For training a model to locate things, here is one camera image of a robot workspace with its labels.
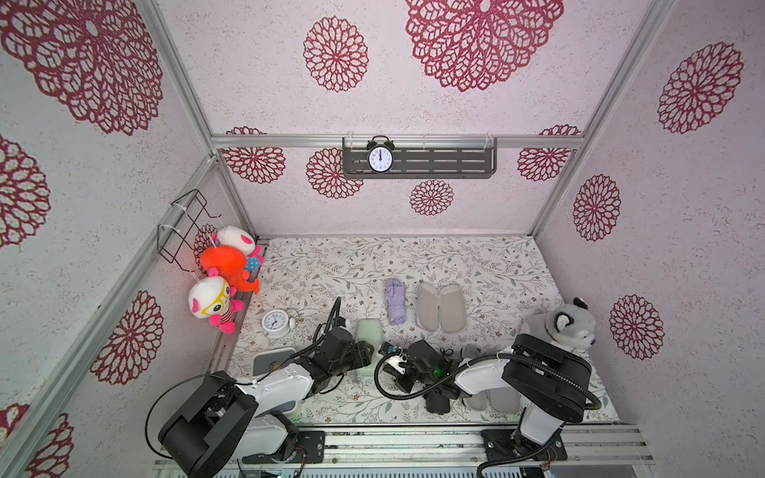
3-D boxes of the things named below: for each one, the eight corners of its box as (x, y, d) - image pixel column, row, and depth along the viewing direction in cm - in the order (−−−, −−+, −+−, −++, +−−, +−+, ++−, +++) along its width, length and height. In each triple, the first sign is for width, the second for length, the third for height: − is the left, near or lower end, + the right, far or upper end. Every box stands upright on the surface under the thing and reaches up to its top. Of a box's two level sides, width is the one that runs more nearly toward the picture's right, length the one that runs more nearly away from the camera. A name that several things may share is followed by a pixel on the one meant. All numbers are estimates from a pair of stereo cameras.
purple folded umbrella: (385, 325, 98) (385, 318, 94) (384, 286, 108) (385, 278, 104) (406, 325, 98) (407, 318, 94) (404, 286, 108) (405, 278, 104)
